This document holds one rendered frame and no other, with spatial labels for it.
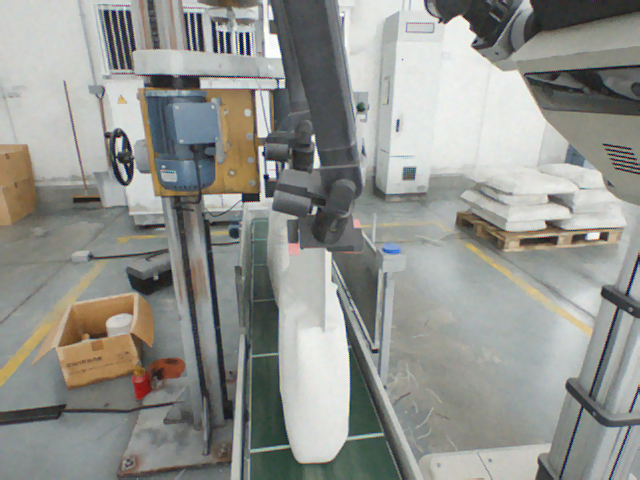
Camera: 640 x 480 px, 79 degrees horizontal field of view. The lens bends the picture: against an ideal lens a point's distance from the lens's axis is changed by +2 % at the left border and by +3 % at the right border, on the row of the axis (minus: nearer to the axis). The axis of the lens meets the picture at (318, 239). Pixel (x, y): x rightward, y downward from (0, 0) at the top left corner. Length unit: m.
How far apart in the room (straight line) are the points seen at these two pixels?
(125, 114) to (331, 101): 3.70
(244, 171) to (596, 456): 1.14
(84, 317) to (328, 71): 2.26
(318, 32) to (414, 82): 4.55
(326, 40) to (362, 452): 1.06
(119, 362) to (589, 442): 1.89
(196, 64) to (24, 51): 4.87
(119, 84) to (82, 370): 2.66
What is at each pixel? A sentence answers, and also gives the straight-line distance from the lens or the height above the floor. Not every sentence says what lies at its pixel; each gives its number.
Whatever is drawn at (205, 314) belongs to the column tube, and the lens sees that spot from 1.51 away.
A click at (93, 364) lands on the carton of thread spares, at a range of 2.21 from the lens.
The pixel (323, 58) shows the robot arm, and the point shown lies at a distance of 0.47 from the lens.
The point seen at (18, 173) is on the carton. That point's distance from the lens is 5.48.
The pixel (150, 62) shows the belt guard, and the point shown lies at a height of 1.39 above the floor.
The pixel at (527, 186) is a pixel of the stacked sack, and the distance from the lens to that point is 3.70.
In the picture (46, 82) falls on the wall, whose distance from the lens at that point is 5.76.
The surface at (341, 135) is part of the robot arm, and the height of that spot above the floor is 1.28.
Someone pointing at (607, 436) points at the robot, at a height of 0.64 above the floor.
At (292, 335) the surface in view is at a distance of 0.96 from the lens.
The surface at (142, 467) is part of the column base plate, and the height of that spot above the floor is 0.02.
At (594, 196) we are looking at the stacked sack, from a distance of 4.17.
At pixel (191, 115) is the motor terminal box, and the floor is 1.28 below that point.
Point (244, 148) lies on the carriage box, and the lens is 1.23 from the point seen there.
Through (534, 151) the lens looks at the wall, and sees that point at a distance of 6.66.
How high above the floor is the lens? 1.33
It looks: 21 degrees down
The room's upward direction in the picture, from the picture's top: straight up
